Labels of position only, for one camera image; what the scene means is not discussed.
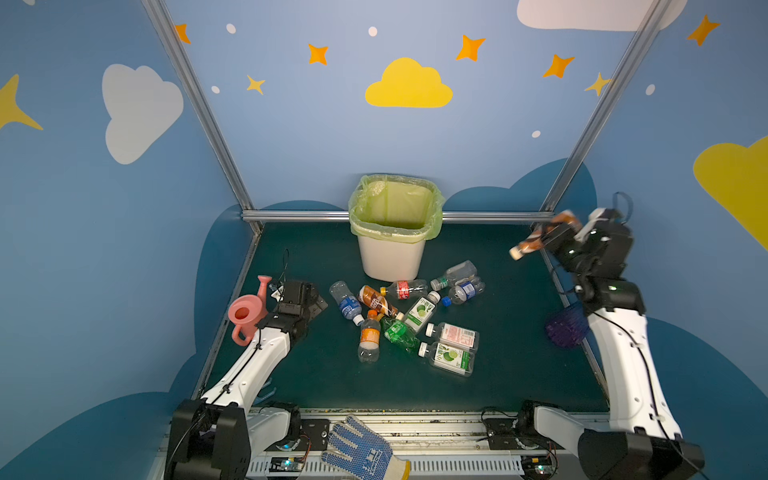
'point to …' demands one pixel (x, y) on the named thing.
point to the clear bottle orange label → (369, 342)
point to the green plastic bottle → (400, 334)
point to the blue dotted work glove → (372, 456)
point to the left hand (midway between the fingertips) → (313, 305)
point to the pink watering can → (247, 310)
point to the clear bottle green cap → (453, 274)
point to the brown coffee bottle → (377, 301)
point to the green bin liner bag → (396, 208)
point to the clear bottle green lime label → (450, 358)
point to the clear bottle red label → (407, 289)
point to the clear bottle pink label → (454, 335)
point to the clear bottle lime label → (420, 309)
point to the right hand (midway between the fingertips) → (555, 222)
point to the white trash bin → (392, 262)
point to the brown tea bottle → (534, 241)
